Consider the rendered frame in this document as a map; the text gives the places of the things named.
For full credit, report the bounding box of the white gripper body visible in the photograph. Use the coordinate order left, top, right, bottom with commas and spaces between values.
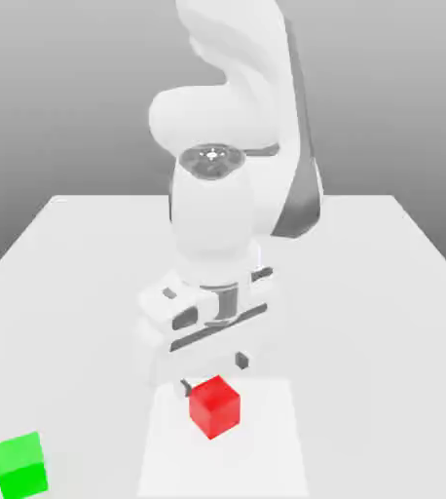
149, 288, 286, 388

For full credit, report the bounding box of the small red cube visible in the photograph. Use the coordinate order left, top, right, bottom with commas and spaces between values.
188, 373, 242, 441

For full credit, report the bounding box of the small green cube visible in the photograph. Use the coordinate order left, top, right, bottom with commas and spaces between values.
0, 431, 50, 499

